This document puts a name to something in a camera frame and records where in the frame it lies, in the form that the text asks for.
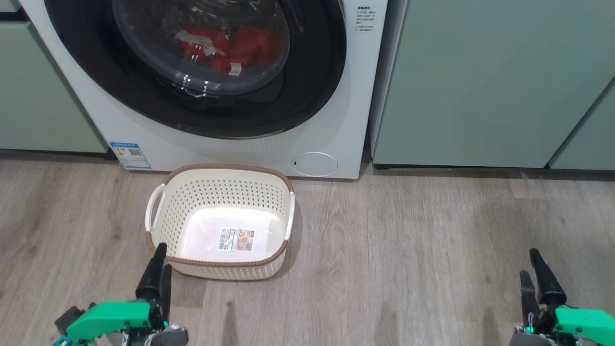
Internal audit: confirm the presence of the red garment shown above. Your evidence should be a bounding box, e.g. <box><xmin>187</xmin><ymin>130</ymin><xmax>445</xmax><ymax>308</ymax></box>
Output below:
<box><xmin>178</xmin><ymin>25</ymin><xmax>277</xmax><ymax>73</ymax></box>

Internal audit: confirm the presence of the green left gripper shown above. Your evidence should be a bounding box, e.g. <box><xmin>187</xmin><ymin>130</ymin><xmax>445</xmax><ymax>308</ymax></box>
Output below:
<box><xmin>66</xmin><ymin>243</ymin><xmax>172</xmax><ymax>346</ymax></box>

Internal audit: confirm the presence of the wide green cabinet panel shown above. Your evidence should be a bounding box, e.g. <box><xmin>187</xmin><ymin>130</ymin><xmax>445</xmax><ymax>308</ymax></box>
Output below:
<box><xmin>371</xmin><ymin>0</ymin><xmax>615</xmax><ymax>169</ymax></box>

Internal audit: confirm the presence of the blue energy label sticker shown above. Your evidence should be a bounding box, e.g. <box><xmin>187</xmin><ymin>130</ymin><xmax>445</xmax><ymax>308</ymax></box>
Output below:
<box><xmin>109</xmin><ymin>141</ymin><xmax>152</xmax><ymax>170</ymax></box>

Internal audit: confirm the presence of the black round washer door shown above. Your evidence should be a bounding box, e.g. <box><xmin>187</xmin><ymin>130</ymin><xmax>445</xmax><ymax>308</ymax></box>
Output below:
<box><xmin>44</xmin><ymin>0</ymin><xmax>347</xmax><ymax>140</ymax></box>

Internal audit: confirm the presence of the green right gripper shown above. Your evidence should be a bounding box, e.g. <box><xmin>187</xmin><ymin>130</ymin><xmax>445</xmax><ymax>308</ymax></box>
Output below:
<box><xmin>511</xmin><ymin>248</ymin><xmax>615</xmax><ymax>346</ymax></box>

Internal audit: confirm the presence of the plain green cabinet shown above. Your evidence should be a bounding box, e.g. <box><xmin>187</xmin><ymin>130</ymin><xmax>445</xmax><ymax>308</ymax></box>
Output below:
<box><xmin>0</xmin><ymin>21</ymin><xmax>109</xmax><ymax>155</ymax></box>

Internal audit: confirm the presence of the cream perforated laundry basket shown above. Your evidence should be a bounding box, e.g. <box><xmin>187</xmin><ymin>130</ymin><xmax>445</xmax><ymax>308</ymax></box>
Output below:
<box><xmin>145</xmin><ymin>164</ymin><xmax>295</xmax><ymax>281</ymax></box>

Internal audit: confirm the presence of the white front-load washing machine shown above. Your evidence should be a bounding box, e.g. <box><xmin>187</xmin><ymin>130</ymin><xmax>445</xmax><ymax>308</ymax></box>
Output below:
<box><xmin>19</xmin><ymin>0</ymin><xmax>389</xmax><ymax>180</ymax></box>

